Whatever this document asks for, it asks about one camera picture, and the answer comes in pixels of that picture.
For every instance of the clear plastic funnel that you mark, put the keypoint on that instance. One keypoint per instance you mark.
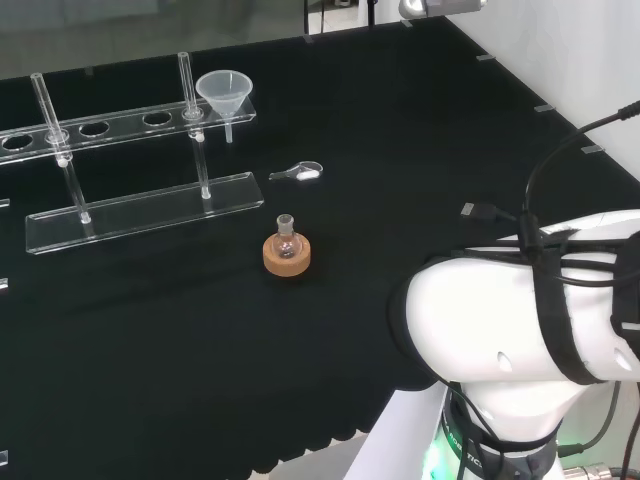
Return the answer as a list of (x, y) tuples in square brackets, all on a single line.
[(224, 92)]

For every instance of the clear glass weighing funnel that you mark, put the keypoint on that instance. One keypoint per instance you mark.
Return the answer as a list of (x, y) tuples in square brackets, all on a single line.
[(301, 171)]

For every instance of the clear acrylic funnel stand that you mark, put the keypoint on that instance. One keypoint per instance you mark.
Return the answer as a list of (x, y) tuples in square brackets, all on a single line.
[(145, 200)]

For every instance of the small round-bottom glass flask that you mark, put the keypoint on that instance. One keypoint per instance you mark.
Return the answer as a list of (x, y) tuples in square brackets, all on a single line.
[(286, 239)]

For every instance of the black bench cloth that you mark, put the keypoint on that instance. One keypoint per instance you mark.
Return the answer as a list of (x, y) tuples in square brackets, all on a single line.
[(200, 325)]

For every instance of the black tripod pole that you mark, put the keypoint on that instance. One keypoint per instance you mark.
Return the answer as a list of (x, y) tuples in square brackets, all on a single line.
[(371, 11)]

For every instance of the grey metal fixture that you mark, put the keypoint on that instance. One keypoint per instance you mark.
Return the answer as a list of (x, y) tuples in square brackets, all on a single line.
[(435, 7)]

